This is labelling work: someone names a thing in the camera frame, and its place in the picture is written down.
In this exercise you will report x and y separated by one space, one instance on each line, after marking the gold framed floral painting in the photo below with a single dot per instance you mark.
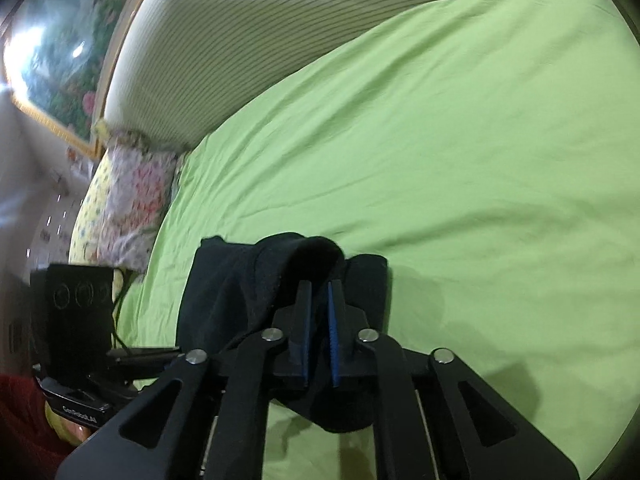
58 57

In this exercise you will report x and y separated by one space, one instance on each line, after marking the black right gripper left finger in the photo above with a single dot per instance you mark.
295 323

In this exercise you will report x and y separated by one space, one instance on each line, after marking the floral patterned pillow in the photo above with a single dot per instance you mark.
126 202

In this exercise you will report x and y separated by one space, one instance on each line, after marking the dark navy fleece pants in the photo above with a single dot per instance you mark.
234 290

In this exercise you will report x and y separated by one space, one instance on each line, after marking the light green bed sheet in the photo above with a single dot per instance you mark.
489 150

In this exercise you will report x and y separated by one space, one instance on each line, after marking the person's left hand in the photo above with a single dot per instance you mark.
67 430

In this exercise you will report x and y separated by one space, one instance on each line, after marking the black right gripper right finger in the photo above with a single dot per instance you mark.
348 328

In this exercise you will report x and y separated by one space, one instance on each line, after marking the striped white headboard cushion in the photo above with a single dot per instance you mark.
177 69

